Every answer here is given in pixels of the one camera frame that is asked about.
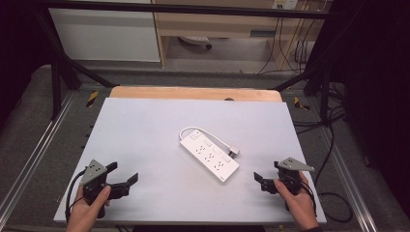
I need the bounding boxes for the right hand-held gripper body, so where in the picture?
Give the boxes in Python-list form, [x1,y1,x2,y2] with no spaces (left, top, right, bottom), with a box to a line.
[261,157,315,212]

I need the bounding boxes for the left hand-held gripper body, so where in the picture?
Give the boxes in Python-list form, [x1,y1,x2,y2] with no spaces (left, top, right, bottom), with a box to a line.
[79,159,132,219]

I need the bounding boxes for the person's right hand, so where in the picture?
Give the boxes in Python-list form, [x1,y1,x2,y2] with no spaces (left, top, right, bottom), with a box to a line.
[274,171,320,232]

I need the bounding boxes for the person's left hand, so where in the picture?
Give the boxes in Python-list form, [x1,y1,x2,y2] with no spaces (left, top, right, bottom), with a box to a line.
[66,185,112,232]

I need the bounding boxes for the white power strip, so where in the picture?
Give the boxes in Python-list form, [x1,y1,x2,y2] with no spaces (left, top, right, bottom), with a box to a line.
[179,129,241,184]

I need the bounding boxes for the yellow black tape marker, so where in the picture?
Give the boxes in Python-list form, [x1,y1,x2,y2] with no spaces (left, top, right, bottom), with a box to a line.
[85,90,100,108]
[293,96,310,111]

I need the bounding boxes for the wooden table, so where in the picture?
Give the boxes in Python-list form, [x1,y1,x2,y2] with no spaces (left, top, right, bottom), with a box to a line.
[108,85,283,103]

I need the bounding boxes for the white cabinet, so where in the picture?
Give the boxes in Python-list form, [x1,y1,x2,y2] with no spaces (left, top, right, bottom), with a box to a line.
[47,7,161,63]

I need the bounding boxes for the office chair base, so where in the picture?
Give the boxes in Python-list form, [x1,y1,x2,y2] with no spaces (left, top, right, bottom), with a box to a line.
[178,35,214,50]

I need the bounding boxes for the wooden desk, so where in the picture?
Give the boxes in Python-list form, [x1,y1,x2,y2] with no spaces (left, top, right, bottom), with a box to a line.
[151,0,323,70]

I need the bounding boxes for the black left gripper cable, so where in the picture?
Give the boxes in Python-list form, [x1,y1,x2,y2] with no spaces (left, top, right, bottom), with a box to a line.
[65,167,87,222]

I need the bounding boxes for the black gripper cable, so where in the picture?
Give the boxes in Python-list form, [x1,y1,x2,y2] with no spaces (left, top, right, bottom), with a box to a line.
[65,167,87,222]
[299,179,319,218]

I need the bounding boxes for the black floor cable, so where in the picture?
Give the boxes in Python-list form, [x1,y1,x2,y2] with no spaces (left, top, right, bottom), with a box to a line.
[292,81,355,224]

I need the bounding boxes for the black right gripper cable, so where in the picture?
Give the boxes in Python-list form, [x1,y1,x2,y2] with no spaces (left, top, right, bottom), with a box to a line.
[299,179,319,218]

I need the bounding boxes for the aluminium rail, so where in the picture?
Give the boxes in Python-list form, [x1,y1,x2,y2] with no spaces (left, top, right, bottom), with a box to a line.
[307,96,379,232]
[0,91,77,223]

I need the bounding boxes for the white power strip cable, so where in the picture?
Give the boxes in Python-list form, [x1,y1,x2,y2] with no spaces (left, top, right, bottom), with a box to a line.
[178,126,234,153]

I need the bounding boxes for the hanging black cables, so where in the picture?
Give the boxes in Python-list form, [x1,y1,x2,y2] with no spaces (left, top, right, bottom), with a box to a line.
[256,9,318,76]

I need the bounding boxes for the white wall socket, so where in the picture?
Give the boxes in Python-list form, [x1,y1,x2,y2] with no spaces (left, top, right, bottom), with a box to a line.
[272,0,300,11]

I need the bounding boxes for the black metal frame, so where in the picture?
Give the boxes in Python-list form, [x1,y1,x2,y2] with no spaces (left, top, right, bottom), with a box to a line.
[32,0,342,122]

